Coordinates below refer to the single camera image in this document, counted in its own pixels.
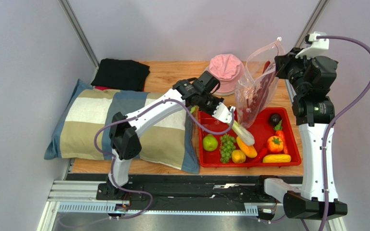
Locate clear zip top bag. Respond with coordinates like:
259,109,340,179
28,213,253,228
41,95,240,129
235,37,286,128

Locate purple cable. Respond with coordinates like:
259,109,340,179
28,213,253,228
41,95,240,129
93,98,236,220
300,35,370,231

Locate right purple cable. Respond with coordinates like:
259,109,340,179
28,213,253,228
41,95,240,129
300,35,370,231

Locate toy carrot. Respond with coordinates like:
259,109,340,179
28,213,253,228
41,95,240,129
274,120,289,154

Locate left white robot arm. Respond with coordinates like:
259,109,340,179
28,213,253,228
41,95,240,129
108,71,234,189

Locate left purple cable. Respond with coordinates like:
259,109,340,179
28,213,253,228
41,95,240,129
93,98,236,220

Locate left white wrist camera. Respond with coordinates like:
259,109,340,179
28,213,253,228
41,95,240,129
212,103,236,124

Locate green toy grapes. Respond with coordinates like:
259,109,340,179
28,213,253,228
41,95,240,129
219,133,236,164

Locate orange toy mango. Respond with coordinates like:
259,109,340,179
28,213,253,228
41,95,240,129
236,137,258,158

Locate black folded cloth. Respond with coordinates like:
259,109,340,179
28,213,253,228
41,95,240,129
91,58,150,91

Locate dark purple toy fruit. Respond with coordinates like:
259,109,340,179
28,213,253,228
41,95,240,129
268,113,282,127

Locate orange toy tomato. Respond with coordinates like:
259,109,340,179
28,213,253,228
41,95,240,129
266,136,284,154

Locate yellow toy banana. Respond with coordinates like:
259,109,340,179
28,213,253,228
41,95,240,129
263,154,291,163

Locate yellow toy lemon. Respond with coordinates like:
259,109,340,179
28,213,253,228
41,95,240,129
231,150,246,164

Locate green toy apple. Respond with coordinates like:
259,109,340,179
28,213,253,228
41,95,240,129
202,134,219,152

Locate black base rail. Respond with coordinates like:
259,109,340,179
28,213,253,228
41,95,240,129
56,173,287,222

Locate plaid patchwork pillow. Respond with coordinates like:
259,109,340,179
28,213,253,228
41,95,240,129
44,80,200,174

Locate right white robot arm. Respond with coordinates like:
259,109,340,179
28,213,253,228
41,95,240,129
262,48,348,220

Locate red toy chili pepper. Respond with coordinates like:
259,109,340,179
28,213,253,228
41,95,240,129
251,147,269,163

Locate red toy lobster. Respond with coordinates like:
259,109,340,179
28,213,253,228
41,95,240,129
248,61,275,113

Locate toy celery stalk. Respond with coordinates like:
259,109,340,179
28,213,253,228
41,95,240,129
187,112,255,146

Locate pink bucket hat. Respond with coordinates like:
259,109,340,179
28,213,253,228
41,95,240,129
204,54,245,96

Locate red plastic tray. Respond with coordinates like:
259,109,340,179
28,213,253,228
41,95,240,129
199,107,302,168

